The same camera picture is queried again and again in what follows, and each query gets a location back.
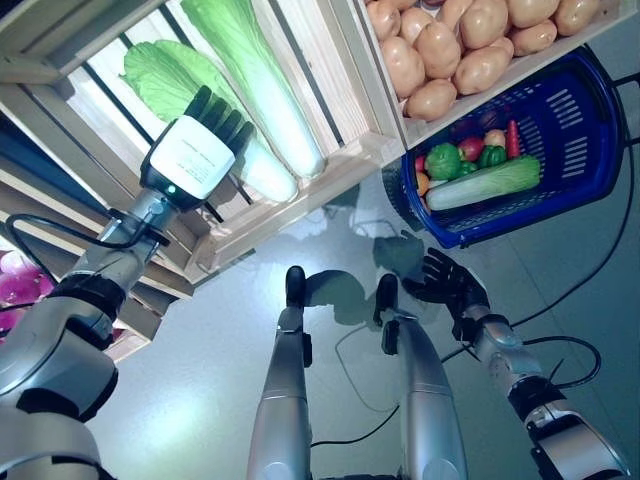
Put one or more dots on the brown potato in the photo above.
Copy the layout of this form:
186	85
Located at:
482	22
577	17
482	70
437	50
402	65
534	39
430	100
532	12

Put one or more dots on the wooden potato crate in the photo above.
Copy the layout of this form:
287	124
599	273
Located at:
500	107

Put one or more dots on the red carrot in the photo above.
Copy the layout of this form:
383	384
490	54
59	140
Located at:
512	139

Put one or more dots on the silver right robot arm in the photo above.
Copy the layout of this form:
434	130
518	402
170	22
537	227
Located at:
505	350

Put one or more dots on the silver right robot leg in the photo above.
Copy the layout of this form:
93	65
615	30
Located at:
430	400

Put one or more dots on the purple white turnip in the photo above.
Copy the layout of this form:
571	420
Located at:
20	287

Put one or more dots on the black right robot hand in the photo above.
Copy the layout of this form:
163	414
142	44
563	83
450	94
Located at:
455	290

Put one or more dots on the wooden cabbage crate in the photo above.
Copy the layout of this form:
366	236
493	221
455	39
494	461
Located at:
325	200

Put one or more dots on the wooden display shelf frame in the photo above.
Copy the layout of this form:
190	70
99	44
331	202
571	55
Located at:
165	270

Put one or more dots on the pale orange round fruit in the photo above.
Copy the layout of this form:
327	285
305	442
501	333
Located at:
494	137

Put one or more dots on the blue plastic shopping basket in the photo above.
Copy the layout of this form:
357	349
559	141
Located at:
565	175

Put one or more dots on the small orange vegetable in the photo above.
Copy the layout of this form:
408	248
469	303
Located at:
422	184

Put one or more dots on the cucumber in basket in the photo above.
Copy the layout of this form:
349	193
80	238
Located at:
480	185

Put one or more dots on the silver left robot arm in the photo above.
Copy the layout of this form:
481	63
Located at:
50	360

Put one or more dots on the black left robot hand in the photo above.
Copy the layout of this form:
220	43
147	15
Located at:
190	155

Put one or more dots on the large green bell pepper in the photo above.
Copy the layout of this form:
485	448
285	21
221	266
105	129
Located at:
442	161

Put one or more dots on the small green bell pepper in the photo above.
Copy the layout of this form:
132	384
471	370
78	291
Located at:
492	156

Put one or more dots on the green white napa cabbage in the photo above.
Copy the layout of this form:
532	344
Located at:
250	75
150	75

